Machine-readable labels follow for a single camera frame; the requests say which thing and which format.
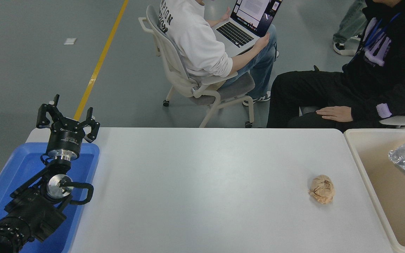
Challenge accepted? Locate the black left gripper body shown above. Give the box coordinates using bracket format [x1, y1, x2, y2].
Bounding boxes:
[46, 118, 85, 153]

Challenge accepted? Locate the laptop person's right hand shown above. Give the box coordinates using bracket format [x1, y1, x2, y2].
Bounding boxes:
[255, 32, 271, 48]

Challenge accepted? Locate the bin-side person's left hand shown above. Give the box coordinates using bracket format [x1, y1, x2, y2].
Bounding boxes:
[315, 106, 354, 123]

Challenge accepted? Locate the blue plastic tray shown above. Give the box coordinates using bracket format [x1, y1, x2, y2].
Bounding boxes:
[0, 142, 100, 253]

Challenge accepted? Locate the white chair grey seat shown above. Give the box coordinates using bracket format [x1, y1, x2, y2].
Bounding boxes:
[138, 4, 256, 129]

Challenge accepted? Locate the person with laptop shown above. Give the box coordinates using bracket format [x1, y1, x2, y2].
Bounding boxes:
[159, 0, 279, 107]

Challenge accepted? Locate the silver laptop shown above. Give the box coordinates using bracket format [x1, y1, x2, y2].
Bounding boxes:
[211, 0, 283, 59]

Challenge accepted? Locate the crumpled tan paper ball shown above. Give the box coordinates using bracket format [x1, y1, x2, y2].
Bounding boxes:
[308, 175, 335, 205]

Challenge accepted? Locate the standing person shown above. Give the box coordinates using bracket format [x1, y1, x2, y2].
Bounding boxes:
[333, 0, 369, 57]

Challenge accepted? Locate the large pale bin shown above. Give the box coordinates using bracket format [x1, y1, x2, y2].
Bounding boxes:
[344, 128, 405, 253]

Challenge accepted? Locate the person beside bin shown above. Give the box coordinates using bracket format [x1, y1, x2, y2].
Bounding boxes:
[266, 0, 405, 129]

